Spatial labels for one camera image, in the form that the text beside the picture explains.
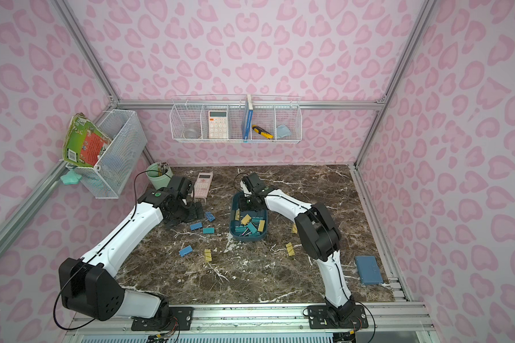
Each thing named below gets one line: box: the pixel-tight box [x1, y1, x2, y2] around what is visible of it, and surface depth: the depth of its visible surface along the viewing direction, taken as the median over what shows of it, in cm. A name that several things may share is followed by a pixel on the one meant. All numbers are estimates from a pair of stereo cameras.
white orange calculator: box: [208, 110, 228, 139], surface depth 96 cm
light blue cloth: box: [276, 124, 292, 139], surface depth 102 cm
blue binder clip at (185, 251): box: [178, 245, 193, 257], surface depth 90 cm
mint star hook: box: [60, 168, 83, 186], surface depth 64 cm
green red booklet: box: [62, 112, 113, 168], surface depth 73 cm
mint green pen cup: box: [145, 161, 174, 190], surface depth 100 cm
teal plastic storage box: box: [229, 192, 269, 241], surface depth 97 cm
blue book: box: [241, 94, 254, 141], surface depth 88 cm
